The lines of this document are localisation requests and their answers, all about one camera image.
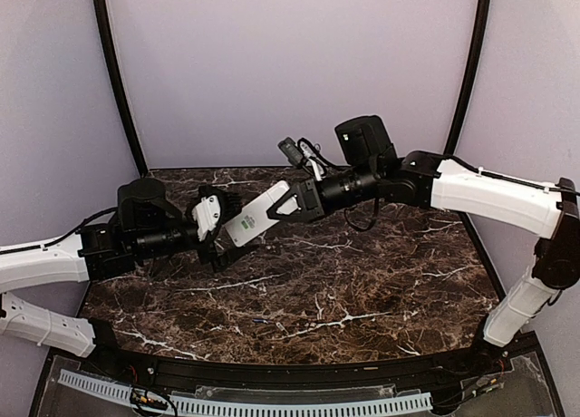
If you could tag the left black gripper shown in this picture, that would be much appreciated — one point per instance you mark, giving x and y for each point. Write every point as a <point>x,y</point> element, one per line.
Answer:
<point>221,261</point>

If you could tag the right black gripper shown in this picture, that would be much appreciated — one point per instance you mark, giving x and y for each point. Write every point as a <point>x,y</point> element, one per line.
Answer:
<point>312,205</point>

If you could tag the white remote control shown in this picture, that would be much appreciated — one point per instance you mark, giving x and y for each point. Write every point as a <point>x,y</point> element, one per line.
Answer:
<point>253,220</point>

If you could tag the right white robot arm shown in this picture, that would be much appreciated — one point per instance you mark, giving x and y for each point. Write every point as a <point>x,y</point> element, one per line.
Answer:
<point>433,181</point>

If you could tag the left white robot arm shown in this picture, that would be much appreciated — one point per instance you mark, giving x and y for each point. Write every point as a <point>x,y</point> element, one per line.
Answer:
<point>144,225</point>

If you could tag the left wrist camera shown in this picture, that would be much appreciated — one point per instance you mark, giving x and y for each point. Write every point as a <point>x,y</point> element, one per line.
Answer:
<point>206,215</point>

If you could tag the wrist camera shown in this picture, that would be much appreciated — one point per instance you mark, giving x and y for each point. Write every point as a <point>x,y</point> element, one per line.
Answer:
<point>206,215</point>
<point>302,158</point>

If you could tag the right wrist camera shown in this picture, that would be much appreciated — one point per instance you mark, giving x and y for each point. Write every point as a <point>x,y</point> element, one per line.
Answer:
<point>302,158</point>

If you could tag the black curved front rail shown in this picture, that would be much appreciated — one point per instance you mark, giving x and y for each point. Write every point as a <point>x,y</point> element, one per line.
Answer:
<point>438,371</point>

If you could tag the white slotted cable duct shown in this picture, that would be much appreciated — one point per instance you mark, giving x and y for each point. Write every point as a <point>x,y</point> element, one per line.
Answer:
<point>222,401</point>

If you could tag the left black frame post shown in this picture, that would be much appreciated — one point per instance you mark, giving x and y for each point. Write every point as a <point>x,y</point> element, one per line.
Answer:
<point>117,86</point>

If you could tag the black frame post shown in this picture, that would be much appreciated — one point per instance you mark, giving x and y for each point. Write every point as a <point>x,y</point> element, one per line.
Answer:
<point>469,76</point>
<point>117,86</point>

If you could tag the right black frame post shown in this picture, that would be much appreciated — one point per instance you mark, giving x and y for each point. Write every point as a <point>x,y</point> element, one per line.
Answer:
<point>469,76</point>

